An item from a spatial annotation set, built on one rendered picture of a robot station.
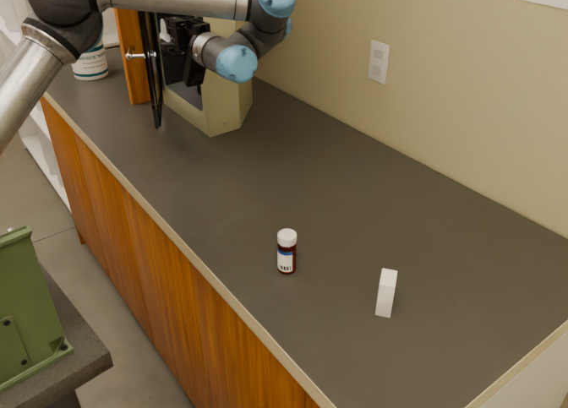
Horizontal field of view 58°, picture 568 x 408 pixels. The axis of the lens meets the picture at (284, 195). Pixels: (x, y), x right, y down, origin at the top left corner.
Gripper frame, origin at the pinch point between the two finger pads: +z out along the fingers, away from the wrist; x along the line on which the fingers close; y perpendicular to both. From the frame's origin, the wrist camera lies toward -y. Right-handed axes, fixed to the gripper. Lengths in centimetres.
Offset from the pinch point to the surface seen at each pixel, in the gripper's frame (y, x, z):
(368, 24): -3, -55, -17
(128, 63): -19.6, -4.7, 41.2
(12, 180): -128, 25, 191
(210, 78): -15.5, -14.0, 4.0
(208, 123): -29.4, -11.9, 4.2
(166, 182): -33.8, 10.3, -10.8
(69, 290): -128, 29, 74
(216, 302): -48, 16, -44
